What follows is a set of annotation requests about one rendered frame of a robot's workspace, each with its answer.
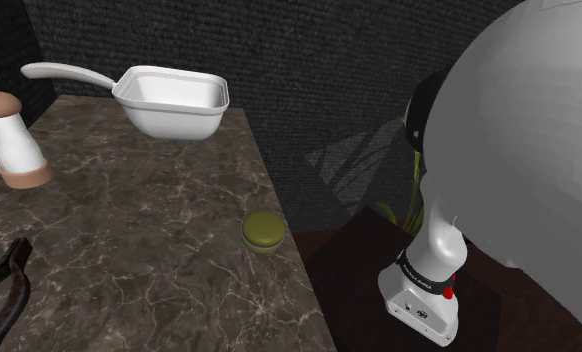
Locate white saucepan with handle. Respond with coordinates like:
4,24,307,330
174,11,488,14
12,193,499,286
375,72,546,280
20,61,231,142

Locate white and brown pepper mill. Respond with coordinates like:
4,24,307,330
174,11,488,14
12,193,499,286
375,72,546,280
0,88,53,190

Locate black tongs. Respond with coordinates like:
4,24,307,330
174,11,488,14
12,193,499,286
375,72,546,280
0,236,33,352

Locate olive green macaron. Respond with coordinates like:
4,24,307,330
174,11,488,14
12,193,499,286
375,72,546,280
241,210,287,254

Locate green houseplant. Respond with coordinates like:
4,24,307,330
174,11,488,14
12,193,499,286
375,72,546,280
374,114,426,239

